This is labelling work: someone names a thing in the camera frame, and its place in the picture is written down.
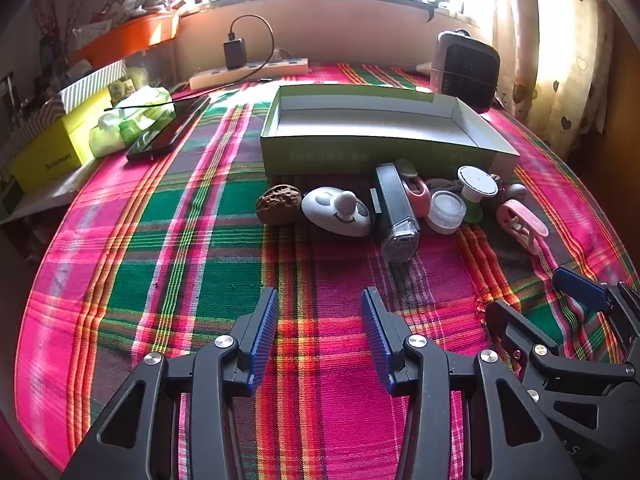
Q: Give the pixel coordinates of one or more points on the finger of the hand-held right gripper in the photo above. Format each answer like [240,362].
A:
[580,285]
[505,320]

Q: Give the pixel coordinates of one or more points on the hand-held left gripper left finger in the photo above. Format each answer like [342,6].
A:
[265,330]

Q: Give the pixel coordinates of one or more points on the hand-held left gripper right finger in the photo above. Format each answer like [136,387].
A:
[377,340]

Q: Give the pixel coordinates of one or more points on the small clear jar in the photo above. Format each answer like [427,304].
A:
[445,212]

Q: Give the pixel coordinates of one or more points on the brown walnut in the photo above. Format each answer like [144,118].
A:
[442,183]
[279,202]

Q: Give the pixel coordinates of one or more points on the grey white oval gadget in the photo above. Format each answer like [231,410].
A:
[325,207]

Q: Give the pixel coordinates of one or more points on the green white suction stand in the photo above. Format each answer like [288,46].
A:
[477,182]

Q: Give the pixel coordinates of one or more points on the black bike light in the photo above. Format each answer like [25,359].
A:
[395,200]

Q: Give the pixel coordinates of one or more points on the pink correction tape dispenser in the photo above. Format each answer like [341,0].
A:
[417,195]

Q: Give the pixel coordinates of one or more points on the green cardboard box tray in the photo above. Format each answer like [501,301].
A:
[350,152]

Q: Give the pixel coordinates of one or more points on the black smartphone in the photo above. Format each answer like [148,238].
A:
[167,130]

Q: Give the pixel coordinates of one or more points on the heart print curtain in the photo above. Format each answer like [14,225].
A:
[560,50]

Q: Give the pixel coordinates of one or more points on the grey space heater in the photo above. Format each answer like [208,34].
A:
[465,70]

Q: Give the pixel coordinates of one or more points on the green tissue pack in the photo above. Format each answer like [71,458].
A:
[130,125]

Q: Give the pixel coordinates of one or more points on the white paper sheet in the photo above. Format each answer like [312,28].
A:
[55,192]

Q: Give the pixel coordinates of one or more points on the white power strip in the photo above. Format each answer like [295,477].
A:
[250,72]

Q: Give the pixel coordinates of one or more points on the black charger adapter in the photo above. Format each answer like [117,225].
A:
[235,54]

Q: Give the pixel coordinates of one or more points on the yellow green box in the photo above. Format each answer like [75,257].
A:
[50,150]

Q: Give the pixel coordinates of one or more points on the small green carton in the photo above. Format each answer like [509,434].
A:
[120,89]

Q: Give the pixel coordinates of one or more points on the clear plastic bin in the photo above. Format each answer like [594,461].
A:
[150,67]

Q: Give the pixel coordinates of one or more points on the striped gift box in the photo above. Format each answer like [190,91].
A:
[90,85]

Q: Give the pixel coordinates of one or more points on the orange plastic tray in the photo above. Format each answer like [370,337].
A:
[125,35]

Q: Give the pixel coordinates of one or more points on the dried flower branches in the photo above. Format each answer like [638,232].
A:
[52,20]

